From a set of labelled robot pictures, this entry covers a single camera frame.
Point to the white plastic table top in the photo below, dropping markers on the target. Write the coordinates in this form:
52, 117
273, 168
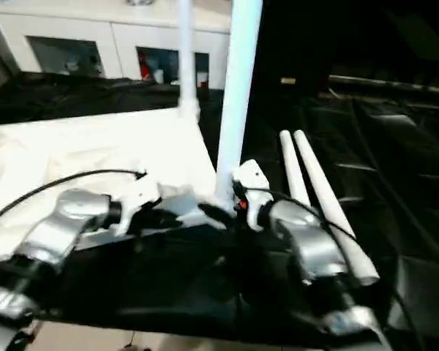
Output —
77, 146

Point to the black glossy mat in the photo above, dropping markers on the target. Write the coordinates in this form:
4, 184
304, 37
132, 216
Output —
186, 274

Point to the small gold label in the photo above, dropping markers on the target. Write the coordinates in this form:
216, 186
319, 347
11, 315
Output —
288, 80

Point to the red packet in cabinet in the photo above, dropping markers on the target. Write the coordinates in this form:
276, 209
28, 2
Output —
145, 67

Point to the black long pole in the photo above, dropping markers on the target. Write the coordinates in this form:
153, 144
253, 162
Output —
388, 84

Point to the white cabinet with glass doors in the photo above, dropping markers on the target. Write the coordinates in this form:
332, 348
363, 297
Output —
113, 29

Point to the black backdrop cloth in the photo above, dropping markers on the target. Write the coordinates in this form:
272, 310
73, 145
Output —
351, 33

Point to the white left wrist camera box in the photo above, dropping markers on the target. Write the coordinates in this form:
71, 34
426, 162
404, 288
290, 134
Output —
135, 201

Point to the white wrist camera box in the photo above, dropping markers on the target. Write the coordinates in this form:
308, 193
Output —
135, 201
254, 179

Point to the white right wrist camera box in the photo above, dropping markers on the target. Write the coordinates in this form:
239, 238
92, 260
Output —
254, 179

